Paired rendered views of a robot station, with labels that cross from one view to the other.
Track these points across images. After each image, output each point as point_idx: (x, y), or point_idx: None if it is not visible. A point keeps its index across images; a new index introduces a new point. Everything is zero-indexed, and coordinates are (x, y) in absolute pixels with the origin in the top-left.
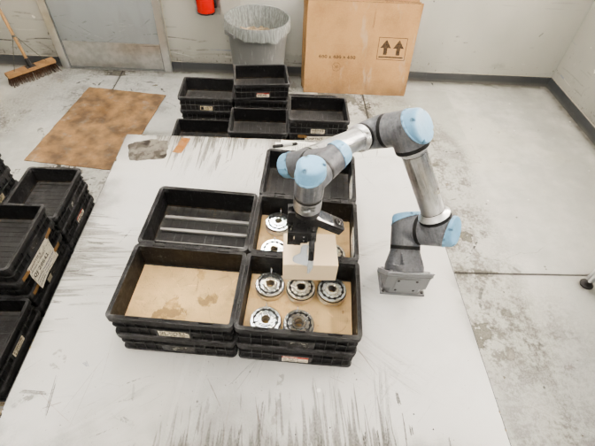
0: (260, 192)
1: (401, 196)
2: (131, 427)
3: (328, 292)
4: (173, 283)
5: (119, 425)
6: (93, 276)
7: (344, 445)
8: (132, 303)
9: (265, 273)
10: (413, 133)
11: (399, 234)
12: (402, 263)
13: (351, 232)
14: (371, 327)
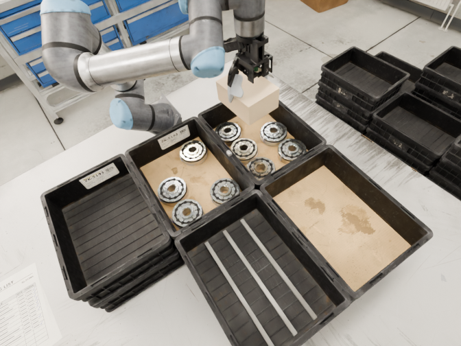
0: (168, 238)
1: (59, 177)
2: (421, 199)
3: (233, 130)
4: (333, 247)
5: (430, 207)
6: None
7: (302, 103)
8: (385, 260)
9: (255, 177)
10: (86, 6)
11: (142, 111)
12: (165, 110)
13: (156, 152)
14: None
